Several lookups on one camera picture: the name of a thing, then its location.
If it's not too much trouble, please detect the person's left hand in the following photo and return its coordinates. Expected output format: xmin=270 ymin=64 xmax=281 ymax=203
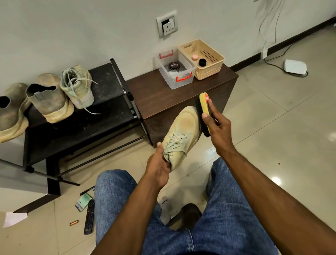
xmin=144 ymin=143 xmax=172 ymax=190

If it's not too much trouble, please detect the person's right hand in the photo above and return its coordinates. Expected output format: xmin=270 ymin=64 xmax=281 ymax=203
xmin=201 ymin=99 xmax=236 ymax=157

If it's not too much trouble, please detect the black orange shoe brush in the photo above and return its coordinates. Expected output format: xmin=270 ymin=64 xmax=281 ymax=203
xmin=195 ymin=92 xmax=213 ymax=138

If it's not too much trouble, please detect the pale green lace-up shoe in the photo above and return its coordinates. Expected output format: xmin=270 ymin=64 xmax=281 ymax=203
xmin=60 ymin=65 xmax=101 ymax=116
xmin=162 ymin=105 xmax=203 ymax=172

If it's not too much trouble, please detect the clear plastic storage box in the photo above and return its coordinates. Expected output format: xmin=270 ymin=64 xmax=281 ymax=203
xmin=155 ymin=48 xmax=197 ymax=90

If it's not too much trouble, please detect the beige plastic basket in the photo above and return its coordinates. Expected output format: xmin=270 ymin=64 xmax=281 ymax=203
xmin=178 ymin=39 xmax=225 ymax=81

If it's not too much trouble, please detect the worn tan slip-on shoe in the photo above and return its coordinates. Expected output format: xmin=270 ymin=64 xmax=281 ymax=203
xmin=26 ymin=73 xmax=75 ymax=124
xmin=0 ymin=82 xmax=30 ymax=144

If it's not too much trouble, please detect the person's right forearm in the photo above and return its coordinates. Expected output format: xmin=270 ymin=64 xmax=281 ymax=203
xmin=220 ymin=147 xmax=336 ymax=255

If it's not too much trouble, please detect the person's left leg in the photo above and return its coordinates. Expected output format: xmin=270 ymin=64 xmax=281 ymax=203
xmin=94 ymin=169 xmax=190 ymax=255

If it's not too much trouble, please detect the person's leg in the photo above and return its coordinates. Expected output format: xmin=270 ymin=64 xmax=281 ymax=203
xmin=184 ymin=158 xmax=279 ymax=255
xmin=94 ymin=169 xmax=190 ymax=255

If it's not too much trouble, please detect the dark brown wooden cabinet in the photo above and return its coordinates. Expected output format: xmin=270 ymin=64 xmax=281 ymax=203
xmin=126 ymin=64 xmax=239 ymax=145

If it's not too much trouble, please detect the person's right leg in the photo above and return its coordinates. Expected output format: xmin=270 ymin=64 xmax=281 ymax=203
xmin=184 ymin=158 xmax=279 ymax=255

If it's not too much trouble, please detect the black pen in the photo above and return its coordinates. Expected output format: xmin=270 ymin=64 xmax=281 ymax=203
xmin=80 ymin=185 xmax=96 ymax=196

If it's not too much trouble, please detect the black metal shoe rack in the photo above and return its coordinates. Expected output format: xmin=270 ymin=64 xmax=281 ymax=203
xmin=0 ymin=58 xmax=153 ymax=213

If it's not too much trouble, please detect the green paper packet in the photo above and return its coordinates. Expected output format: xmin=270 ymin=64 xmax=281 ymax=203
xmin=75 ymin=192 xmax=93 ymax=212

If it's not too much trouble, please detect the black remote control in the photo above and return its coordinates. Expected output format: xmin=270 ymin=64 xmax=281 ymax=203
xmin=84 ymin=199 xmax=96 ymax=235

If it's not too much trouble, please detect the white router box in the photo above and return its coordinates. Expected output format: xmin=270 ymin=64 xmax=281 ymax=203
xmin=284 ymin=59 xmax=308 ymax=77

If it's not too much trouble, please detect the white paper sheet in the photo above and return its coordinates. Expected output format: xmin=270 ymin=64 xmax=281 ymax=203
xmin=2 ymin=212 xmax=28 ymax=228

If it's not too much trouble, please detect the white cable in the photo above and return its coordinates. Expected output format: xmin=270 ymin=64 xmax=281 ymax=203
xmin=258 ymin=0 xmax=308 ymax=78

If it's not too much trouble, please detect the white wall socket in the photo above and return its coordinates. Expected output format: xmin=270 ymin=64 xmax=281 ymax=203
xmin=156 ymin=10 xmax=178 ymax=39

